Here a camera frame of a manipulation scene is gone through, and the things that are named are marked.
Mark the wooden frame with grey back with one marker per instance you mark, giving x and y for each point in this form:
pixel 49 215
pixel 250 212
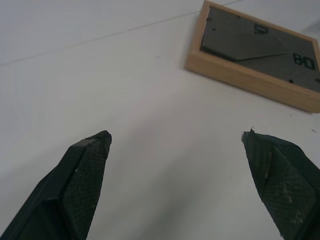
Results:
pixel 250 47

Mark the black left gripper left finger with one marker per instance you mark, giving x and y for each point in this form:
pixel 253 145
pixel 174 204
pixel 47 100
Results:
pixel 62 190

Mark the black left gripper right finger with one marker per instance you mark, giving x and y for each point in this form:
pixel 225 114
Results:
pixel 287 185

